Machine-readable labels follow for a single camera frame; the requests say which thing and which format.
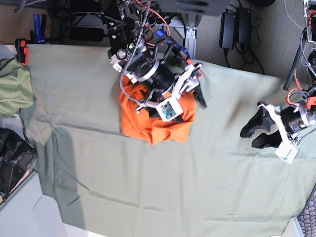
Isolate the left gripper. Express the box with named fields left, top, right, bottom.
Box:
left=240, top=101, right=316, bottom=149

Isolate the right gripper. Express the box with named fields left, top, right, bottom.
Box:
left=125, top=59, right=207, bottom=123

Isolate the orange T-shirt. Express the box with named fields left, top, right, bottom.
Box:
left=118, top=92, right=197, bottom=145

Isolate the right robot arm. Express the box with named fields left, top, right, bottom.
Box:
left=100, top=0, right=207, bottom=122

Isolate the olive green shirt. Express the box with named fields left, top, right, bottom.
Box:
left=0, top=58, right=34, bottom=119

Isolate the blue clamp at table edge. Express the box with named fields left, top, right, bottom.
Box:
left=154, top=29, right=203, bottom=79

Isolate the black power brick left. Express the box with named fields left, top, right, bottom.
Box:
left=69, top=27, right=104, bottom=42

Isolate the green table cloth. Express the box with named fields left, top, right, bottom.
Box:
left=21, top=44, right=316, bottom=237

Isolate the black plastic bag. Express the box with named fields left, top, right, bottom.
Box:
left=0, top=128, right=36, bottom=201

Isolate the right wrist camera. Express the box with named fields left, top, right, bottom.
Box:
left=156, top=97, right=183, bottom=122

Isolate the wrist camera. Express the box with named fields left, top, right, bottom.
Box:
left=156, top=97, right=183, bottom=122
left=275, top=141, right=298, bottom=164

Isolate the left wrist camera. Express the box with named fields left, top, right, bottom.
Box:
left=275, top=141, right=298, bottom=164

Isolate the aluminium frame post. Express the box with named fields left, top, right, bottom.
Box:
left=172, top=14, right=202, bottom=59

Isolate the white cable on floor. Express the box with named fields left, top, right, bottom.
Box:
left=282, top=0, right=307, bottom=35

